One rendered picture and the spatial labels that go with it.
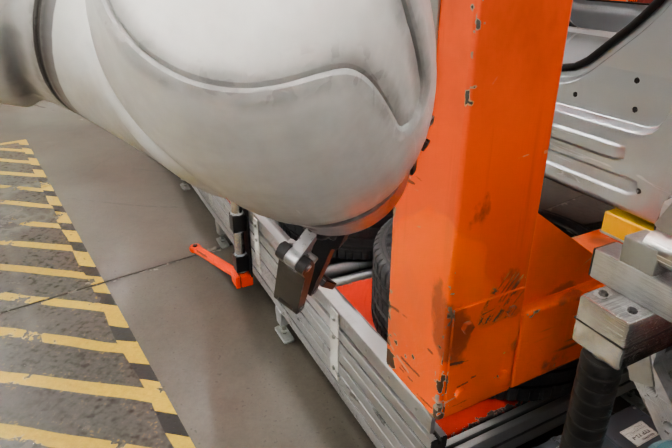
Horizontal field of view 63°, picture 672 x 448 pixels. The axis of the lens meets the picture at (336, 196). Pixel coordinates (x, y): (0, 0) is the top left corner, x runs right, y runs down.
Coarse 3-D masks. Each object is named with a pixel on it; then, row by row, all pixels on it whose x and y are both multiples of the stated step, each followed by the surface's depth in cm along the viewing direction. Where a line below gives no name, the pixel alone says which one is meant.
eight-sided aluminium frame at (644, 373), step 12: (660, 216) 63; (660, 228) 63; (648, 360) 68; (660, 360) 68; (636, 372) 70; (648, 372) 68; (660, 372) 68; (636, 384) 70; (648, 384) 68; (660, 384) 67; (648, 396) 69; (660, 396) 68; (648, 408) 69; (660, 408) 68; (660, 420) 68; (660, 432) 69
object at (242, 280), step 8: (192, 248) 232; (200, 248) 231; (200, 256) 229; (208, 256) 225; (216, 256) 225; (216, 264) 220; (224, 264) 218; (232, 272) 210; (248, 272) 209; (232, 280) 212; (240, 280) 208; (248, 280) 209
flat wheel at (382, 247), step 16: (384, 224) 160; (560, 224) 159; (576, 224) 159; (384, 240) 150; (384, 256) 142; (384, 272) 137; (384, 288) 139; (384, 304) 140; (384, 320) 141; (384, 336) 143; (560, 368) 124; (576, 368) 124; (528, 384) 124; (544, 384) 125; (560, 384) 125; (512, 400) 126
